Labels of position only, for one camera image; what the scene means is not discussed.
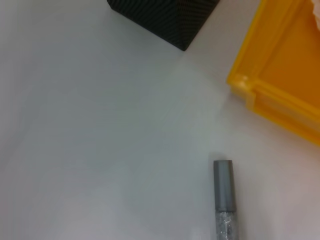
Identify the silver marker pen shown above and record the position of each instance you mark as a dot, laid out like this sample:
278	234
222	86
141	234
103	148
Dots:
225	190

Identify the black mesh pen holder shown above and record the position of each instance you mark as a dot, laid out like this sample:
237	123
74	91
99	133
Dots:
165	20

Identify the yellow plastic bin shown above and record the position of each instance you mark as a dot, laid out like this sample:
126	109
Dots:
287	82

